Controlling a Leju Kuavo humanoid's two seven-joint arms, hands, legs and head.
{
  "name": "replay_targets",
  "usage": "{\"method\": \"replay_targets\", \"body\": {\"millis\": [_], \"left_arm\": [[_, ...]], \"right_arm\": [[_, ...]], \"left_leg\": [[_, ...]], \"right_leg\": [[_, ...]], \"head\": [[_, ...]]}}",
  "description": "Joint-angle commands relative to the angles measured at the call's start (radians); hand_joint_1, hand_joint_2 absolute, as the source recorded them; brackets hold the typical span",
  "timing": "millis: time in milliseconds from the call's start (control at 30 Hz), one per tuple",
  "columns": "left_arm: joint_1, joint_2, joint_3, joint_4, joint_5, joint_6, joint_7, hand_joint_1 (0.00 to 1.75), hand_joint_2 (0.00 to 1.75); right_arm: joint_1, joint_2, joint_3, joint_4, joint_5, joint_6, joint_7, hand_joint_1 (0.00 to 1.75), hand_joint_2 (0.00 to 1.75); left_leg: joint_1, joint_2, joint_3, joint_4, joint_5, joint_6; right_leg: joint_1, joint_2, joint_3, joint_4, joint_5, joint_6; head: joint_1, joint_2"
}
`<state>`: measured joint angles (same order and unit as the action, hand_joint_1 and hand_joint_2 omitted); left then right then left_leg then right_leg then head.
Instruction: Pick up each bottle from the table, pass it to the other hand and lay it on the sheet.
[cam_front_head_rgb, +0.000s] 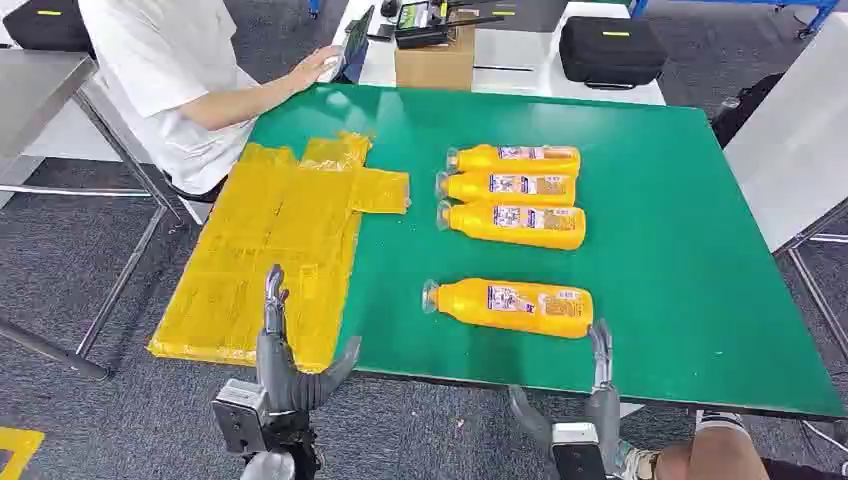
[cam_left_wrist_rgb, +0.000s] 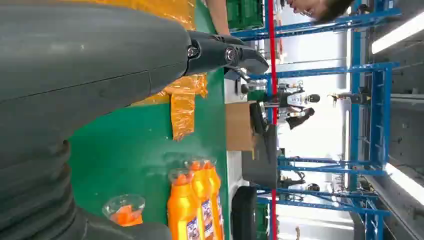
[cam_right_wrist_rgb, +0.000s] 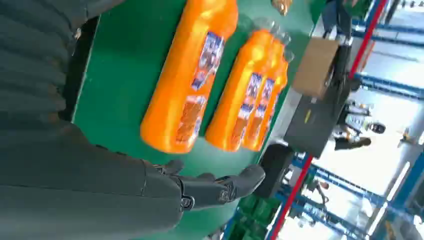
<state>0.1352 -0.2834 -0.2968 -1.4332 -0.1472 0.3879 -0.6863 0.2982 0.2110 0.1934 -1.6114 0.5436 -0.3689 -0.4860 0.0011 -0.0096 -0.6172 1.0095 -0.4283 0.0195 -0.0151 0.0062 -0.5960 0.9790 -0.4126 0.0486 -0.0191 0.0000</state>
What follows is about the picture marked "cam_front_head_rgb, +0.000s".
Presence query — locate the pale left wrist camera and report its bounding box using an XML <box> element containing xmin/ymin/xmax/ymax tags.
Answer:
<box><xmin>211</xmin><ymin>379</ymin><xmax>270</xmax><ymax>457</ymax></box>

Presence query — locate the person's leg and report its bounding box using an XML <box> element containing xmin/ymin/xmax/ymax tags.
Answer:
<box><xmin>652</xmin><ymin>410</ymin><xmax>773</xmax><ymax>480</ymax></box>

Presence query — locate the pale grey table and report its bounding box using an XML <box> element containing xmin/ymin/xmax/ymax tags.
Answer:
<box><xmin>723</xmin><ymin>13</ymin><xmax>848</xmax><ymax>362</ymax></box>

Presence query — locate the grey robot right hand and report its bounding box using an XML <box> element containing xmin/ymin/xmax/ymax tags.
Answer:
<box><xmin>508</xmin><ymin>319</ymin><xmax>624</xmax><ymax>478</ymax></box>

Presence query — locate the yellow plastic sheet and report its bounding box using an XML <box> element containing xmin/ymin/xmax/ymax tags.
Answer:
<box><xmin>146</xmin><ymin>131</ymin><xmax>412</xmax><ymax>374</ymax></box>

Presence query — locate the person's shoe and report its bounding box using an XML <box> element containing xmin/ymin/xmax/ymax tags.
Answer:
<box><xmin>612</xmin><ymin>442</ymin><xmax>661</xmax><ymax>480</ymax></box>

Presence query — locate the steel table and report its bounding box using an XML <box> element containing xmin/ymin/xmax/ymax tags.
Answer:
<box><xmin>0</xmin><ymin>49</ymin><xmax>183</xmax><ymax>381</ymax></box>

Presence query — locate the cardboard box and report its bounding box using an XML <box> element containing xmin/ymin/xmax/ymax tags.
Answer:
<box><xmin>394</xmin><ymin>26</ymin><xmax>477</xmax><ymax>92</ymax></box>

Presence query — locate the white table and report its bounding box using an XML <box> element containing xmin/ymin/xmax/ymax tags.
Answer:
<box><xmin>319</xmin><ymin>0</ymin><xmax>667</xmax><ymax>107</ymax></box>

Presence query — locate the orange drink bottle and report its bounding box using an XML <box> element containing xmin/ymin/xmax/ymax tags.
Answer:
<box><xmin>435</xmin><ymin>200</ymin><xmax>588</xmax><ymax>252</ymax></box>
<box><xmin>447</xmin><ymin>144</ymin><xmax>582</xmax><ymax>178</ymax></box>
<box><xmin>435</xmin><ymin>170</ymin><xmax>578</xmax><ymax>207</ymax></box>
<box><xmin>421</xmin><ymin>278</ymin><xmax>596</xmax><ymax>340</ymax></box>

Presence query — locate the person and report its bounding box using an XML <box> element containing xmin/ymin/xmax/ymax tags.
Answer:
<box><xmin>78</xmin><ymin>0</ymin><xmax>263</xmax><ymax>204</ymax></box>

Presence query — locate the dark flat board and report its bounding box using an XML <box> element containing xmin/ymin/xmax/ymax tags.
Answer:
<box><xmin>490</xmin><ymin>0</ymin><xmax>572</xmax><ymax>34</ymax></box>

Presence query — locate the green mat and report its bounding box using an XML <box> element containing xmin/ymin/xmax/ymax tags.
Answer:
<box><xmin>248</xmin><ymin>82</ymin><xmax>847</xmax><ymax>420</ymax></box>

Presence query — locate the dark tablet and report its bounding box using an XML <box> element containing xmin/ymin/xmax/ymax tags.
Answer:
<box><xmin>334</xmin><ymin>5</ymin><xmax>376</xmax><ymax>85</ymax></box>

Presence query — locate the black carry case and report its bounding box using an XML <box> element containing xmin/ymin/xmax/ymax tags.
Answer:
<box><xmin>559</xmin><ymin>16</ymin><xmax>668</xmax><ymax>91</ymax></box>
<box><xmin>3</xmin><ymin>0</ymin><xmax>94</xmax><ymax>54</ymax></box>

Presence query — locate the black bag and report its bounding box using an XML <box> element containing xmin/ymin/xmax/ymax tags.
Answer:
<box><xmin>710</xmin><ymin>72</ymin><xmax>786</xmax><ymax>149</ymax></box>

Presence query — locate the person's hand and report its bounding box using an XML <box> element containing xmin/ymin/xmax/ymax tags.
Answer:
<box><xmin>290</xmin><ymin>44</ymin><xmax>346</xmax><ymax>92</ymax></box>

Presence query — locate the black radio controller with antennas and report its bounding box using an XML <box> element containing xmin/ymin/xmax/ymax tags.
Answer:
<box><xmin>395</xmin><ymin>0</ymin><xmax>505</xmax><ymax>50</ymax></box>

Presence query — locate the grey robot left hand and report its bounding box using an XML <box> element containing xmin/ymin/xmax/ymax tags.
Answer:
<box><xmin>255</xmin><ymin>264</ymin><xmax>363</xmax><ymax>413</ymax></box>

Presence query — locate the white cable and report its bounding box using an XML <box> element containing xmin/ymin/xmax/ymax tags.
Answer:
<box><xmin>801</xmin><ymin>420</ymin><xmax>848</xmax><ymax>457</ymax></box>

